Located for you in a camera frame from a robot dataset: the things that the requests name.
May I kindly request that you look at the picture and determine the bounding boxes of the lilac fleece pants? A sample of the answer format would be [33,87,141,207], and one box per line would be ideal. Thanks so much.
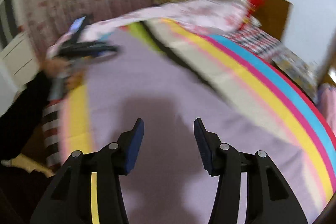
[59,29,329,224]

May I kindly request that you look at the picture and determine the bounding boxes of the person's dark sleeve forearm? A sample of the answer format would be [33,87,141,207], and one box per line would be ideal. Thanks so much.
[0,71,52,160]

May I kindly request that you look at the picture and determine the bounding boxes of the person's left hand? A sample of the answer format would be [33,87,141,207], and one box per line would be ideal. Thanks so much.
[41,57,86,91]

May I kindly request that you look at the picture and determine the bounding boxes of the pink bed cover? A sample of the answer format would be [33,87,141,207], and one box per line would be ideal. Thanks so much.
[317,83,336,131]

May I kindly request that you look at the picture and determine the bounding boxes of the rainbow striped blanket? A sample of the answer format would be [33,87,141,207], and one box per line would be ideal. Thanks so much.
[41,17,336,224]

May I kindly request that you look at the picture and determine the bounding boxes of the pink floral folded quilt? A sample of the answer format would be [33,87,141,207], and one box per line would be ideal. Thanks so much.
[47,0,253,57]

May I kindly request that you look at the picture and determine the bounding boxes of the plaid checkered bedsheet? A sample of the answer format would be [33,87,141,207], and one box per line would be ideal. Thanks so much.
[224,23,285,63]

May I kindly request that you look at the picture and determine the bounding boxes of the dark wooden small headboard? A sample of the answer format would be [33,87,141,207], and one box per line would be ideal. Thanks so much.
[247,0,291,40]

